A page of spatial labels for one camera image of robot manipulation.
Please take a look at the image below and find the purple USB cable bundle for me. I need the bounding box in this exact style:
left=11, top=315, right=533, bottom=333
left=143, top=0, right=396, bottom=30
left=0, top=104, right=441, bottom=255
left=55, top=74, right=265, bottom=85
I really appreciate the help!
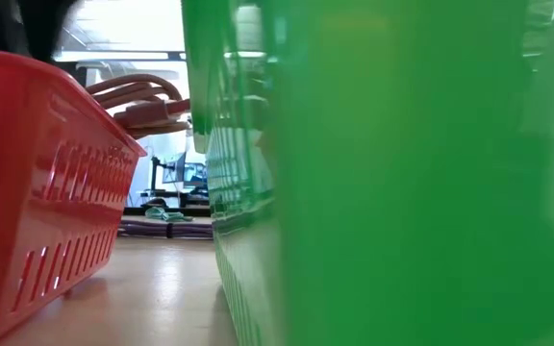
left=116, top=219, right=214, bottom=240

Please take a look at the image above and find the computer monitor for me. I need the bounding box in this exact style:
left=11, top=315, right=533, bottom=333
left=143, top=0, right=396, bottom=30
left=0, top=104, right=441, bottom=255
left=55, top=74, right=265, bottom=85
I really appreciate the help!
left=183, top=161, right=209, bottom=189
left=162, top=152, right=187, bottom=185

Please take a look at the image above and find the dark office desk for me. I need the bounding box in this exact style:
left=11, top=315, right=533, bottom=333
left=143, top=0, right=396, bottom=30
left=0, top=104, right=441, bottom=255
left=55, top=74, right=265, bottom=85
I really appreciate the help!
left=122, top=189, right=211, bottom=209

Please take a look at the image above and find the black monitor stand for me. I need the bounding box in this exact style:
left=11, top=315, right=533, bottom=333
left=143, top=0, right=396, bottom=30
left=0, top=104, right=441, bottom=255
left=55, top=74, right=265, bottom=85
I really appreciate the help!
left=149, top=156, right=161, bottom=193

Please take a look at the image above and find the green plastic basket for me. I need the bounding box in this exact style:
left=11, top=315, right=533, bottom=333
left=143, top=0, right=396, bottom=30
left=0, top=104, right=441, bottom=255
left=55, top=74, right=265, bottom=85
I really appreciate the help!
left=180, top=0, right=554, bottom=346

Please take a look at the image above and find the red plastic basket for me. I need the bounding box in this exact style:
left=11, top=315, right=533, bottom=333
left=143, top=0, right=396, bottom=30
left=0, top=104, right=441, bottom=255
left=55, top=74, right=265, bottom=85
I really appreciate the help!
left=0, top=47, right=148, bottom=346

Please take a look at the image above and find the pale coiled USB cable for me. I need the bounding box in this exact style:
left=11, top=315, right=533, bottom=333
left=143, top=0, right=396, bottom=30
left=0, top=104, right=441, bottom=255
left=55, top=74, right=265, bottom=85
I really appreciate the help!
left=144, top=206, right=194, bottom=223

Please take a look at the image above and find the pink USB cable bundle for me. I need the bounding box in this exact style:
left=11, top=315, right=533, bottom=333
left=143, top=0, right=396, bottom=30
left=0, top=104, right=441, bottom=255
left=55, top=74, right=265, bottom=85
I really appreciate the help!
left=86, top=73, right=192, bottom=140

